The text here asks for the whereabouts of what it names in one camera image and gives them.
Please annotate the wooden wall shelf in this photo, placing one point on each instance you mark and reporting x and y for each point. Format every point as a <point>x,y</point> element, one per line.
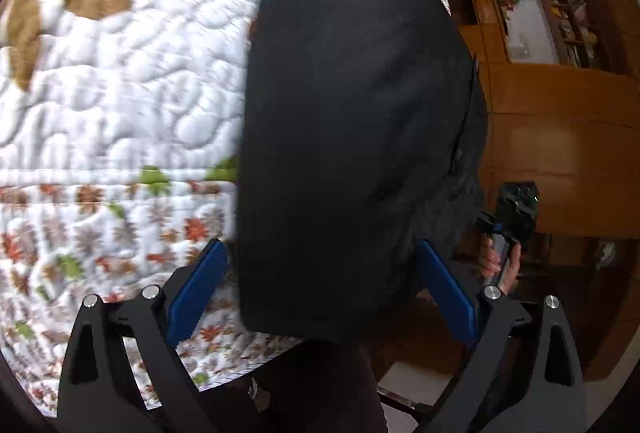
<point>575,18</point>

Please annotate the floral quilted bedspread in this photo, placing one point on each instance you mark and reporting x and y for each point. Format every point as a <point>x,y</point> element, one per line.
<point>150,88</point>

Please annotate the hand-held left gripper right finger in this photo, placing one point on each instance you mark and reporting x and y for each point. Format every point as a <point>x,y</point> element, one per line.
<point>445,293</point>

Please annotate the person's right hand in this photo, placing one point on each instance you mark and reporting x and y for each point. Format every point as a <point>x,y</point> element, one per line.
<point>489,260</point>

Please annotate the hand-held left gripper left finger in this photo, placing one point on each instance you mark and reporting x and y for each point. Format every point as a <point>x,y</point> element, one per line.
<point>197,293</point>

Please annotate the black pants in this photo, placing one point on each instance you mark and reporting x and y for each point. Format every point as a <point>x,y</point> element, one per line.
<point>350,138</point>

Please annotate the wooden wardrobe cabinet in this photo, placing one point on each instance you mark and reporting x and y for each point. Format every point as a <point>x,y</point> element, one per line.
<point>560,128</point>

